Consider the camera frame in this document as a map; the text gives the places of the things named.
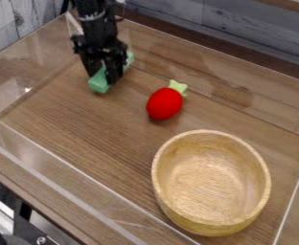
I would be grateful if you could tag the red plush strawberry toy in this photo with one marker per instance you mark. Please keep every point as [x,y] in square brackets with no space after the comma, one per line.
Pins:
[166,101]

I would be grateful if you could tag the clear acrylic tray enclosure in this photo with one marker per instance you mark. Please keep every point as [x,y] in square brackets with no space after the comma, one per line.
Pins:
[77,149]

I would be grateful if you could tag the black metal table frame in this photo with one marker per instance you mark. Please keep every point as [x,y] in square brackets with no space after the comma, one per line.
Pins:
[26,230]

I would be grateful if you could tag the green rectangular block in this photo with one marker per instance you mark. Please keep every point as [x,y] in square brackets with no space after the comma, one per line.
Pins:
[98,82]

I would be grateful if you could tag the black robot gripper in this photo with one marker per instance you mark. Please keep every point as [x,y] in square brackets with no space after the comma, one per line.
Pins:
[99,45]

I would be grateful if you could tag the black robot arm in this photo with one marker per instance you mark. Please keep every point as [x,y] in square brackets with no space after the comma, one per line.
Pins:
[94,7]

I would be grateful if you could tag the clear acrylic corner bracket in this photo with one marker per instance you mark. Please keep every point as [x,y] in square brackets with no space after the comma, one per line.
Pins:
[74,27]

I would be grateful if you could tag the brown wooden bowl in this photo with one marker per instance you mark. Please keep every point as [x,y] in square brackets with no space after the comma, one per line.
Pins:
[212,182]

